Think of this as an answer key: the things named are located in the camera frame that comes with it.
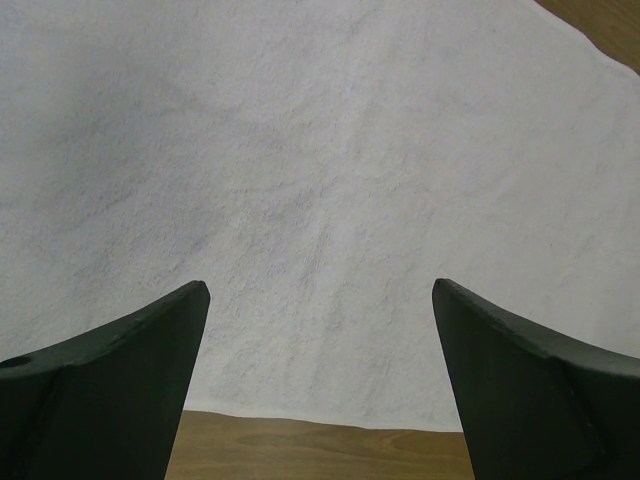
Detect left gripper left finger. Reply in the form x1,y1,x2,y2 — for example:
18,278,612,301
1,281,209,480

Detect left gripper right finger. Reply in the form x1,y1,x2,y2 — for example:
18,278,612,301
432,279,639,479

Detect white towel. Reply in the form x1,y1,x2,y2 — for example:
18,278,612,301
1,1,639,431

